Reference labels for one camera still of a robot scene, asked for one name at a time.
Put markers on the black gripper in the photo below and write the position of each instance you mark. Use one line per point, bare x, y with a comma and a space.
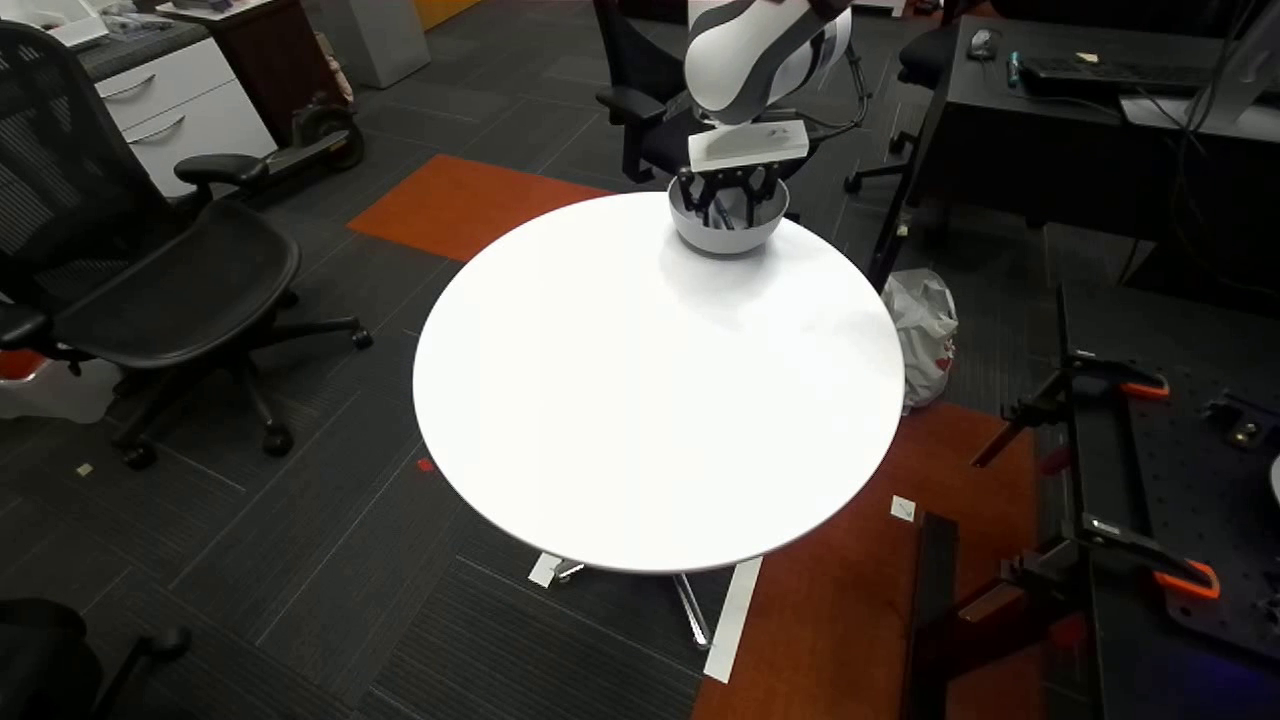
738, 180

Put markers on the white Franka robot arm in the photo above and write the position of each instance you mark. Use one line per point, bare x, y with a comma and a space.
747, 55

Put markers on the white bowl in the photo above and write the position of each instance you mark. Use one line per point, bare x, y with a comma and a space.
726, 241

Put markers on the black armrest office chair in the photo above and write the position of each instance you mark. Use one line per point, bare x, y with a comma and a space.
640, 121

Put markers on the white plastic bag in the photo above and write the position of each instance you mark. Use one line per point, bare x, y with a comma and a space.
923, 333

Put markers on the grey computer mouse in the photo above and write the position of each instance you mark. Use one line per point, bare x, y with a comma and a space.
982, 43

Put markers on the black office desk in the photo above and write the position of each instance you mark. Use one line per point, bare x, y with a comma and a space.
1066, 145

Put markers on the white floor tag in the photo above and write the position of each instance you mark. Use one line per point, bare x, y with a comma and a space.
907, 509

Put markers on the dark flat keyboard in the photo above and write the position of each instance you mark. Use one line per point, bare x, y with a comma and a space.
1106, 75

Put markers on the grey metal cabinet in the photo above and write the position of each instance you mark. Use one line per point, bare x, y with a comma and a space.
373, 43

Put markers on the white table base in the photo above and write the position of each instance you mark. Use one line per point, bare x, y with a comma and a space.
735, 621

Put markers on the white drawer cabinet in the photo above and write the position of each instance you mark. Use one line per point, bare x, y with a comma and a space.
201, 124

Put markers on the black mesh office chair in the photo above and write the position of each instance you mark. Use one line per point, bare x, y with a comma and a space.
173, 294

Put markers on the white floor box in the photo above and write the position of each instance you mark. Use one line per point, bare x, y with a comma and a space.
63, 390

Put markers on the black round-back chair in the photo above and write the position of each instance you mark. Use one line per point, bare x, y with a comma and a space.
47, 661

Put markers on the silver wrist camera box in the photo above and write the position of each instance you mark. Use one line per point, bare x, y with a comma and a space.
747, 145

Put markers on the black support post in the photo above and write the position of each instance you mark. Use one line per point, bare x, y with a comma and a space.
930, 612

